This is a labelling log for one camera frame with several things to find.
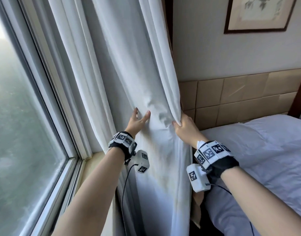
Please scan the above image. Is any person's right hand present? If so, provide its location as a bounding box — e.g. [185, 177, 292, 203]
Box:
[172, 112, 209, 149]

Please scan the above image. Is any person's left hand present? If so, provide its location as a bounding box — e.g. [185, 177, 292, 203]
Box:
[125, 107, 151, 139]

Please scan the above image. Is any white curtain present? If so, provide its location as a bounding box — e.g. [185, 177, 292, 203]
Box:
[46, 0, 193, 236]

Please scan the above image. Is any brown curtain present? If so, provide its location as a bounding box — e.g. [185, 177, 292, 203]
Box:
[161, 0, 205, 229]

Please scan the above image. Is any person's left forearm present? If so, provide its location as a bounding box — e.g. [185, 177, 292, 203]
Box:
[52, 147, 126, 236]

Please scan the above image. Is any person's right forearm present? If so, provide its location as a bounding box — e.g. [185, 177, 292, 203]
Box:
[220, 166, 301, 236]

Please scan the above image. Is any left black marker wristband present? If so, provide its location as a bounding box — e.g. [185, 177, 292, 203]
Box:
[108, 131, 138, 161]

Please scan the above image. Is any black marker wristband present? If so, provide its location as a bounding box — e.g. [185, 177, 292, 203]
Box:
[108, 131, 138, 161]
[194, 141, 240, 179]

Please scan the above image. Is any right black marker wristband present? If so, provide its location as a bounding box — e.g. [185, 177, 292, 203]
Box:
[194, 141, 240, 179]

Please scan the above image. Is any beige window sill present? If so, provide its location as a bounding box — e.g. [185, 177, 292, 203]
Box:
[79, 151, 118, 236]

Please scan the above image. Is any white duvet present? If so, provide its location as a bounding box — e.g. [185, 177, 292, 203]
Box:
[205, 142, 301, 236]

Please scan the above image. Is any dark framed picture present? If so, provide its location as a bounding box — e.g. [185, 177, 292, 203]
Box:
[224, 0, 298, 34]

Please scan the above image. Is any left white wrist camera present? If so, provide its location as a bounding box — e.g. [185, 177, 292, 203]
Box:
[134, 149, 150, 174]

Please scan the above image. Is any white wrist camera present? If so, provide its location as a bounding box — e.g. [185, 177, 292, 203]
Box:
[186, 164, 211, 193]
[134, 149, 150, 174]

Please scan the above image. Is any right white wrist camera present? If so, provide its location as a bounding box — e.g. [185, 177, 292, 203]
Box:
[186, 164, 211, 193]

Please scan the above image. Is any right black camera cable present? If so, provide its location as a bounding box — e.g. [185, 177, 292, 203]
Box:
[209, 183, 255, 236]

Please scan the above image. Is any black camera cable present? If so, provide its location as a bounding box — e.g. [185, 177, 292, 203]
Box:
[121, 164, 139, 236]
[209, 183, 255, 236]

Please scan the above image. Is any left black camera cable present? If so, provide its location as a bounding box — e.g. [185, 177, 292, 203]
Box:
[121, 164, 139, 236]

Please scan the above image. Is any dark wooden post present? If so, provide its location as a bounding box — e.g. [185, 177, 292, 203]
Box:
[287, 62, 301, 119]

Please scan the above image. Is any glass window with frame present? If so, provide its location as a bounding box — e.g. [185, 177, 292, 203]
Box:
[0, 0, 93, 236]

